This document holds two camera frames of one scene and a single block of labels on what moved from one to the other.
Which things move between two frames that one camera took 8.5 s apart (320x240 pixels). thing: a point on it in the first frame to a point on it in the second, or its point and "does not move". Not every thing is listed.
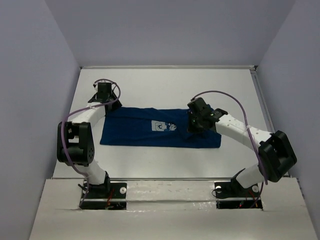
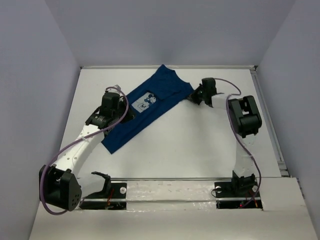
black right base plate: x=232 y=195 does not move
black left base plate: x=107 y=196 does not move
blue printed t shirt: x=155 y=127 to x=149 y=95
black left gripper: x=112 y=105 to x=123 y=110
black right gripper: x=190 y=128 to x=193 y=97
